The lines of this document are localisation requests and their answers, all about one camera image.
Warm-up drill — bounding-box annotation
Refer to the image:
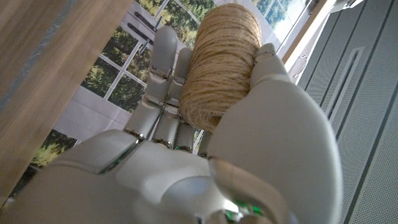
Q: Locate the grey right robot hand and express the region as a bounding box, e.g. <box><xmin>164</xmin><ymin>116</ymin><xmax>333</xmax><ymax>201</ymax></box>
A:
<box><xmin>0</xmin><ymin>25</ymin><xmax>343</xmax><ymax>224</ymax></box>

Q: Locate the jute twine spool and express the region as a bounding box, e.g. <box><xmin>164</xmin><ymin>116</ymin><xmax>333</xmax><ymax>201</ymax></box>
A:
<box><xmin>178</xmin><ymin>2</ymin><xmax>262</xmax><ymax>133</ymax></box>

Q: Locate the wooden strip clip hanger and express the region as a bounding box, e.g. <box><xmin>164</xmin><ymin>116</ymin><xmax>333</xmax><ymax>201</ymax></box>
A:
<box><xmin>281</xmin><ymin>0</ymin><xmax>364</xmax><ymax>78</ymax></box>

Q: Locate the grey tape outline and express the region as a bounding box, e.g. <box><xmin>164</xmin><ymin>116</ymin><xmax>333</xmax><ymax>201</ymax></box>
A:
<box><xmin>0</xmin><ymin>0</ymin><xmax>78</xmax><ymax>111</ymax></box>

